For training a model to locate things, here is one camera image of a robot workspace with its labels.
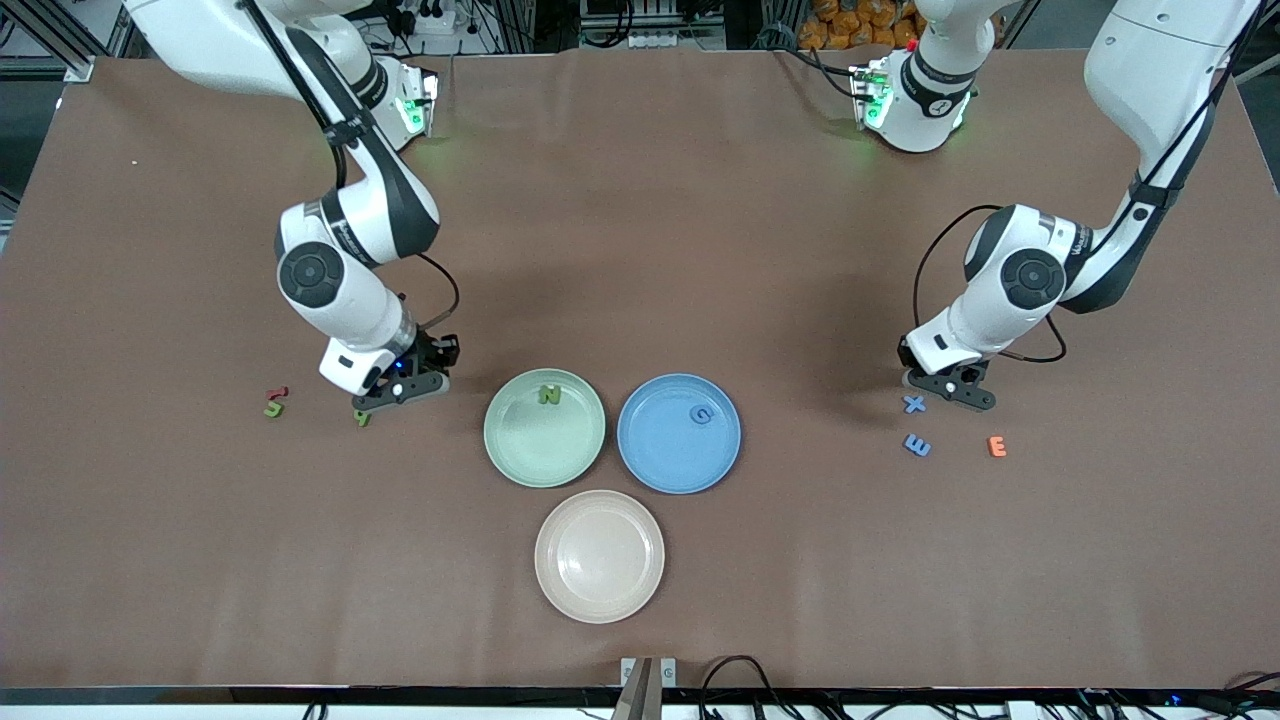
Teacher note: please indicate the light green plate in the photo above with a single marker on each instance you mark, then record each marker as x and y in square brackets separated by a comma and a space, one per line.
[545, 440]

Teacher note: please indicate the blue plate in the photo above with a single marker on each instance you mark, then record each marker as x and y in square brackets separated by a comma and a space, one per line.
[670, 450]

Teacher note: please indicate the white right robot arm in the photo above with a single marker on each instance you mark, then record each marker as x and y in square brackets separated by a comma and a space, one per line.
[200, 30]

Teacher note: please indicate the green foam letter N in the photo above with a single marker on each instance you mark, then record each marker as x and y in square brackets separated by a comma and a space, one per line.
[549, 394]

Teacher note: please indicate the blue foam letter X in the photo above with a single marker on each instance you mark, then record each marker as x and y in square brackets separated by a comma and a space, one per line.
[914, 405]

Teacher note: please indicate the blue foam letter E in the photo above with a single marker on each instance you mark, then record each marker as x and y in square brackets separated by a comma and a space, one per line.
[917, 445]

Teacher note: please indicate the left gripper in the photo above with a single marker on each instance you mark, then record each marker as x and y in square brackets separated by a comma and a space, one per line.
[905, 356]

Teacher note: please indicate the aluminium frame post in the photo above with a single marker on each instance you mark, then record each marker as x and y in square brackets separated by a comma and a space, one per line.
[50, 35]

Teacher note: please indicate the beige pink plate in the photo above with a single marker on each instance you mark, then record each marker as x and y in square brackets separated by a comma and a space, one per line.
[600, 556]

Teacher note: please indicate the orange foam letter E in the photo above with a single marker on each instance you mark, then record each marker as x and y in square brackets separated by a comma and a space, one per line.
[997, 446]

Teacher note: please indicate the long white power strip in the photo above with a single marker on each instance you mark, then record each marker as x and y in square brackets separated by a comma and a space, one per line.
[670, 40]

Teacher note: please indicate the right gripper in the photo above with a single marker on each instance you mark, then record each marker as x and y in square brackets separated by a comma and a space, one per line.
[433, 353]

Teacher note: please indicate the blue foam letter G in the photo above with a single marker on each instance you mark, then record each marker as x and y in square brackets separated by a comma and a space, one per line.
[702, 413]

